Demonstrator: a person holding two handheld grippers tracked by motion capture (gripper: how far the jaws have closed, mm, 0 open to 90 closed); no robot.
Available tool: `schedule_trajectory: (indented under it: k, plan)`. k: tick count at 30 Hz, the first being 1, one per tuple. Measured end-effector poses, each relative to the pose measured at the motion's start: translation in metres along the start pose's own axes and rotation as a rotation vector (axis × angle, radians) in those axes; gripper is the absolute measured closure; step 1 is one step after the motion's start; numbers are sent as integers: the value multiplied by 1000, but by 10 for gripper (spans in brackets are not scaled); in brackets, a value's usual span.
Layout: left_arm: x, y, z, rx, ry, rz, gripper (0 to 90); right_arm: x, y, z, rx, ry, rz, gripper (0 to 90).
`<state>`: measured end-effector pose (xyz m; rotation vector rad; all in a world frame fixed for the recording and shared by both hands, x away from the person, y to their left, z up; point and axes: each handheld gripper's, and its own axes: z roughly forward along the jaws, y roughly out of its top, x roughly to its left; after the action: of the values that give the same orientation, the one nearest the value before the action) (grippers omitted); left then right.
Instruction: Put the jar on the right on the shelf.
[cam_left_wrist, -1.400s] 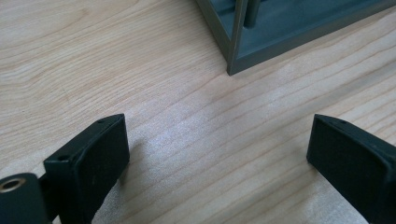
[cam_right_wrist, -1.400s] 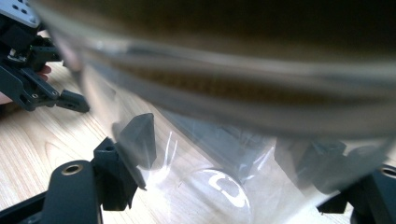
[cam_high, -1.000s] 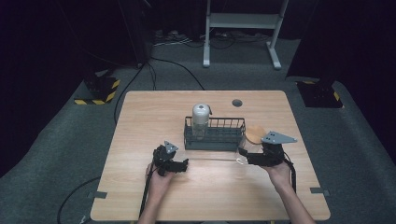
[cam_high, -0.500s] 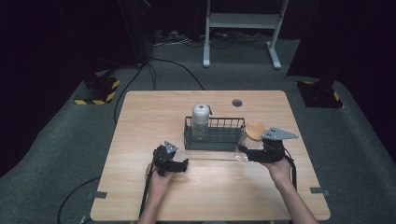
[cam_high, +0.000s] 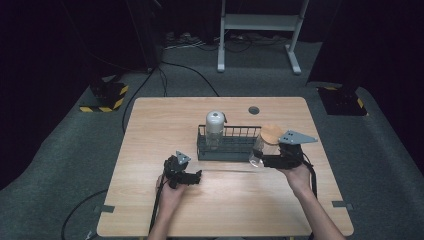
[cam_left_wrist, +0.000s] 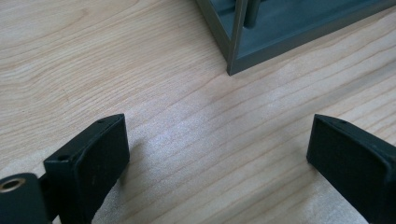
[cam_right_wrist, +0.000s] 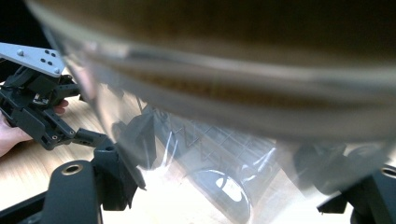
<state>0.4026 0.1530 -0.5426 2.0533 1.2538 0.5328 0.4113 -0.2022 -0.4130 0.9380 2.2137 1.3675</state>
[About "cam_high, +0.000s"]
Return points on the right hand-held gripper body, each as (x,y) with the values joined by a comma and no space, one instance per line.
(291,155)

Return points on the person's left hand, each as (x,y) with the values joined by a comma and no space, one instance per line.
(171,196)

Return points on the power strip with plugs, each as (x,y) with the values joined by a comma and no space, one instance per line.
(181,39)

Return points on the dark stand pole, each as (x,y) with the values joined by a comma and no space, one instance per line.
(150,33)

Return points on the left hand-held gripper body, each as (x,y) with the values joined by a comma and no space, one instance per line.
(175,171)

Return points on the glass jar with bamboo lid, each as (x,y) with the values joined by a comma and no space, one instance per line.
(268,138)

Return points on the white metal stand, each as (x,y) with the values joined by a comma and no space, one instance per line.
(260,22)

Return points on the person's right hand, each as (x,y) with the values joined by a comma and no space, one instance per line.
(299,180)

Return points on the glass bottle with white cap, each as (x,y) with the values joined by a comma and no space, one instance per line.
(215,128)

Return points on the black yellow striped stand base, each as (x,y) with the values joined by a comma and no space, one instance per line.
(110,96)
(343,101)

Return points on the grey tape strip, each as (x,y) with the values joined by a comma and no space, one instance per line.
(105,209)
(343,205)

